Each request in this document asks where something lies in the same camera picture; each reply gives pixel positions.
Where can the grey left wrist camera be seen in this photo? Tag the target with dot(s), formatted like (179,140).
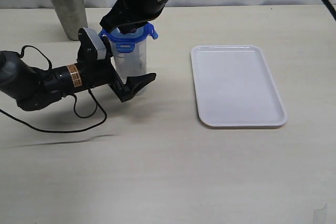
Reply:
(94,47)

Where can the blue plastic lid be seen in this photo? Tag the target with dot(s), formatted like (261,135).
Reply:
(131,39)

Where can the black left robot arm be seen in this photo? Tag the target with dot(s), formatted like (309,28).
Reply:
(34,89)

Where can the white rectangular plastic tray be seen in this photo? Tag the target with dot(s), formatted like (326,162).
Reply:
(234,88)

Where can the stainless steel tumbler cup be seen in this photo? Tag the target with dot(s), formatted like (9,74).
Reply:
(72,16)

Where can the clear tall plastic container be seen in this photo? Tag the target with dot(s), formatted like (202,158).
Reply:
(129,59)

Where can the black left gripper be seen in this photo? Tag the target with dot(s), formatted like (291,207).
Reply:
(101,72)

